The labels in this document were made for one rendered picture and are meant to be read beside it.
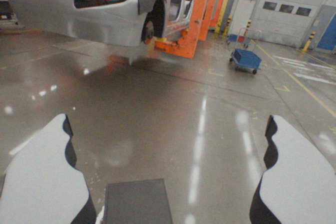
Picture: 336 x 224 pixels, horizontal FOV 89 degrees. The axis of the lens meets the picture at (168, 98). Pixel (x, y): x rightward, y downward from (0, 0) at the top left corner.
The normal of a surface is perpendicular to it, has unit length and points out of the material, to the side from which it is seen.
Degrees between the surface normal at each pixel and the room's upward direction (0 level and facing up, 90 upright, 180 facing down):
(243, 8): 90
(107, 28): 103
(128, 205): 0
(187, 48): 90
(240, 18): 90
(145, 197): 0
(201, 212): 0
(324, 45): 90
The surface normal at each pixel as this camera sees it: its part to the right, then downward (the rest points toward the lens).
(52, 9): -0.25, 0.43
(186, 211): 0.15, -0.86
